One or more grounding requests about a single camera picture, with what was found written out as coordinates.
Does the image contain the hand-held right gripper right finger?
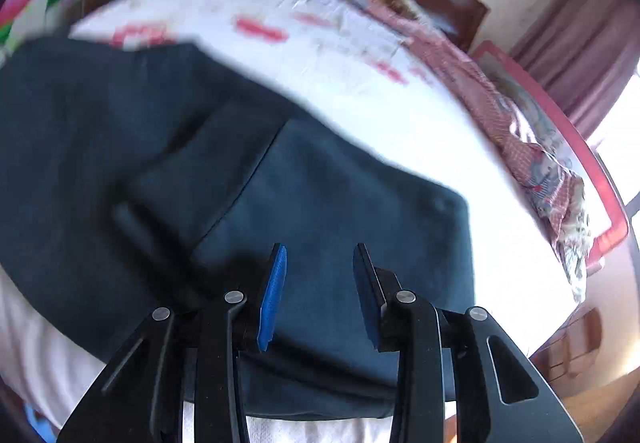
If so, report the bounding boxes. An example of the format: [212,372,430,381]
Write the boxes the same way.
[352,243,585,443]

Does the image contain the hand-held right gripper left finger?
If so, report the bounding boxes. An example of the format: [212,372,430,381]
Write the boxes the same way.
[57,243,288,443]

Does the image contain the black pants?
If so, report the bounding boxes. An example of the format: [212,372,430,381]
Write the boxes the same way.
[0,37,476,421]

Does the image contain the bed with white floral sheet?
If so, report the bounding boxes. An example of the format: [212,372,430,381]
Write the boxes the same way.
[0,0,591,443]

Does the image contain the pink checked quilt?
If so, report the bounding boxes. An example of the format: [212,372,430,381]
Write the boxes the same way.
[300,0,593,304]

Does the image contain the pale printed pillow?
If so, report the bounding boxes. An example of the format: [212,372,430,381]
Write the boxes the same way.
[295,0,411,54]

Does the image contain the window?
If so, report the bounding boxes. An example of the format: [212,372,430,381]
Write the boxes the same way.
[590,73,640,174]

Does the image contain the mauve curtain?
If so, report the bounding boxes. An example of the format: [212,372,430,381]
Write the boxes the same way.
[510,0,640,138]

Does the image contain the metal wire chair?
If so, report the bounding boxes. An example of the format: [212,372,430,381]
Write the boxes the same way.
[542,305,606,381]

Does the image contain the red bed rail guard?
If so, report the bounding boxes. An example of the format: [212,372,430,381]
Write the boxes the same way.
[470,40,631,274]

